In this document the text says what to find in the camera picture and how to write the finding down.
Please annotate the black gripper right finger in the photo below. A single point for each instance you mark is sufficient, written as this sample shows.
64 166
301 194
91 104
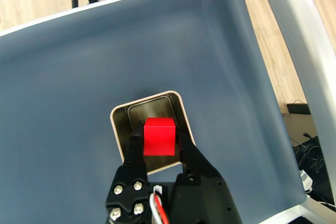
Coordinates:
202 192

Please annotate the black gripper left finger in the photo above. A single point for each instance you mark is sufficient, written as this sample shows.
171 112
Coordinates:
128 187

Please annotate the red cube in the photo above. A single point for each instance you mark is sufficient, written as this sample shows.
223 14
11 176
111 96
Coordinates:
158 137

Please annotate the square metal tin container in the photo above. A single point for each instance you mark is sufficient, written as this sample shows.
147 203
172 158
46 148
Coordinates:
181 108

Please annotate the white power adapter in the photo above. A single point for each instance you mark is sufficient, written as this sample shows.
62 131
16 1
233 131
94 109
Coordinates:
306 180

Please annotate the small black box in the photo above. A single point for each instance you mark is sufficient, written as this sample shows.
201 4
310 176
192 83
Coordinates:
298 108

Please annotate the blue-grey table mat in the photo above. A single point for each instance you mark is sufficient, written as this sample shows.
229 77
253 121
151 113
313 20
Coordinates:
131 51

